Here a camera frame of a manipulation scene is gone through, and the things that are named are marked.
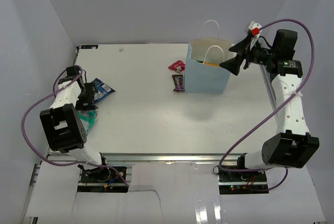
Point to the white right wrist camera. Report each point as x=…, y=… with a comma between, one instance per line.
x=255, y=31

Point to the brown M&M's candy packet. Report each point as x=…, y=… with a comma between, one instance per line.
x=178, y=83

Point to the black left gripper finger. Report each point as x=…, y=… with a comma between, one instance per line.
x=86, y=106
x=89, y=95

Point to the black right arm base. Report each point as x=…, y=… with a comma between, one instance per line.
x=232, y=183

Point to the white cardboard front sheet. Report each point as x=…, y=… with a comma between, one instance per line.
x=171, y=193

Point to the pink Himalaya candy packet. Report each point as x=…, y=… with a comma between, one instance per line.
x=178, y=66

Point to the green Fox's candy bag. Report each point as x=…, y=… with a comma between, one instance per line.
x=88, y=119

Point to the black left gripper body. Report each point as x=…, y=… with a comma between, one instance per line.
x=83, y=92

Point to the light blue paper bag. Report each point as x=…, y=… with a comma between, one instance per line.
x=200, y=78

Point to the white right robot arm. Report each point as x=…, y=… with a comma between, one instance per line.
x=293, y=145

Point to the aluminium table edge rail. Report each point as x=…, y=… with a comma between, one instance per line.
x=152, y=157

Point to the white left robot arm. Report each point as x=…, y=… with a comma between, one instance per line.
x=62, y=125

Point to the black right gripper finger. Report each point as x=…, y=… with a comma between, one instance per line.
x=233, y=65
x=243, y=47

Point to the orange Kettle chips bag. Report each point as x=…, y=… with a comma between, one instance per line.
x=211, y=64

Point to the black XDOF label plate left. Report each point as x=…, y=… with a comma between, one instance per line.
x=89, y=47

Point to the dark blue chips bag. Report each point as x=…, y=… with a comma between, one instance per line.
x=102, y=90

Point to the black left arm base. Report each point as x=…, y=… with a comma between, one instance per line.
x=101, y=182

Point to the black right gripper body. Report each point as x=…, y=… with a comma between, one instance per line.
x=260, y=55

